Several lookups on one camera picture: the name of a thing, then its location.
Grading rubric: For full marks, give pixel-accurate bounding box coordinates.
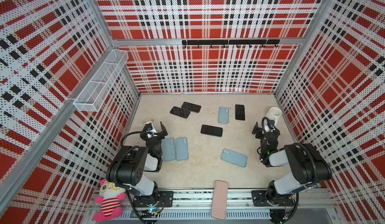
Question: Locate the black phone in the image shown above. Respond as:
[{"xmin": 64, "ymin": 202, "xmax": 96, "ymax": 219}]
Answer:
[
  {"xmin": 235, "ymin": 105, "xmax": 245, "ymax": 121},
  {"xmin": 170, "ymin": 106, "xmax": 190, "ymax": 119},
  {"xmin": 201, "ymin": 125, "xmax": 223, "ymax": 137},
  {"xmin": 181, "ymin": 102, "xmax": 202, "ymax": 113}
]

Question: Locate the light blue case front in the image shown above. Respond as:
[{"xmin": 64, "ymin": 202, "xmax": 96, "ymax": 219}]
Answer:
[{"xmin": 221, "ymin": 148, "xmax": 247, "ymax": 168}]

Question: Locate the light blue case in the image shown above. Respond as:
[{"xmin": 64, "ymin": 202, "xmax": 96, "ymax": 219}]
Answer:
[
  {"xmin": 221, "ymin": 148, "xmax": 247, "ymax": 168},
  {"xmin": 175, "ymin": 137, "xmax": 188, "ymax": 161},
  {"xmin": 218, "ymin": 107, "xmax": 229, "ymax": 124},
  {"xmin": 162, "ymin": 138, "xmax": 176, "ymax": 162}
]

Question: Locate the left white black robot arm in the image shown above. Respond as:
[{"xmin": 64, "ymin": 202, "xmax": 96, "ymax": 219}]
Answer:
[{"xmin": 106, "ymin": 121, "xmax": 168, "ymax": 207}]

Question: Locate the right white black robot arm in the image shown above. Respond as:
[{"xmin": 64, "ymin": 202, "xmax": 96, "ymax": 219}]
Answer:
[{"xmin": 253, "ymin": 117, "xmax": 332, "ymax": 207}]

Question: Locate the pink phone case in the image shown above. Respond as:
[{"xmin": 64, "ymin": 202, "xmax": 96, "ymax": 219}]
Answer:
[{"xmin": 211, "ymin": 180, "xmax": 228, "ymax": 220}]

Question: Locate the white ceramic mug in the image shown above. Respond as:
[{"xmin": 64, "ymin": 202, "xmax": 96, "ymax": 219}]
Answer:
[{"xmin": 265, "ymin": 107, "xmax": 282, "ymax": 127}]

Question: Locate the pink plush toy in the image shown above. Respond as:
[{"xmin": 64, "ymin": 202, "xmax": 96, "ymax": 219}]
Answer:
[{"xmin": 93, "ymin": 179, "xmax": 126, "ymax": 222}]

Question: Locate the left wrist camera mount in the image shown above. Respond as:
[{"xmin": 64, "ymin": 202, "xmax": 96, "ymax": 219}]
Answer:
[{"xmin": 143, "ymin": 122, "xmax": 157, "ymax": 133}]

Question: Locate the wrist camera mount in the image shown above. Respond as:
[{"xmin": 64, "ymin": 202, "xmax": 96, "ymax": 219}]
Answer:
[
  {"xmin": 143, "ymin": 122, "xmax": 157, "ymax": 133},
  {"xmin": 263, "ymin": 118, "xmax": 276, "ymax": 132}
]

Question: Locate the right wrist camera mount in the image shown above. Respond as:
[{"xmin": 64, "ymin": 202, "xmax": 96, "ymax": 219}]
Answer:
[{"xmin": 263, "ymin": 118, "xmax": 276, "ymax": 132}]

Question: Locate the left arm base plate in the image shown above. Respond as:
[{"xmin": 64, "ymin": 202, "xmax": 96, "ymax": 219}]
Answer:
[{"xmin": 133, "ymin": 191, "xmax": 173, "ymax": 208}]

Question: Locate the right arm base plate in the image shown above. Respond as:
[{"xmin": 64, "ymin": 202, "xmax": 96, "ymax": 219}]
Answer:
[{"xmin": 251, "ymin": 190, "xmax": 294, "ymax": 207}]

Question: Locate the white wire mesh basket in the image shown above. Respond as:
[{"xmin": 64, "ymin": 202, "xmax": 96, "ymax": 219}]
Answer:
[{"xmin": 74, "ymin": 49, "xmax": 128, "ymax": 112}]

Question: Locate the aluminium front rail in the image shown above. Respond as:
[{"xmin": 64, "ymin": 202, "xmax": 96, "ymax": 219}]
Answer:
[{"xmin": 136, "ymin": 188, "xmax": 342, "ymax": 224}]

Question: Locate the black hook rail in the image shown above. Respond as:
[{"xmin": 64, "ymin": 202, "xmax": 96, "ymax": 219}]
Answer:
[{"xmin": 181, "ymin": 39, "xmax": 280, "ymax": 46}]

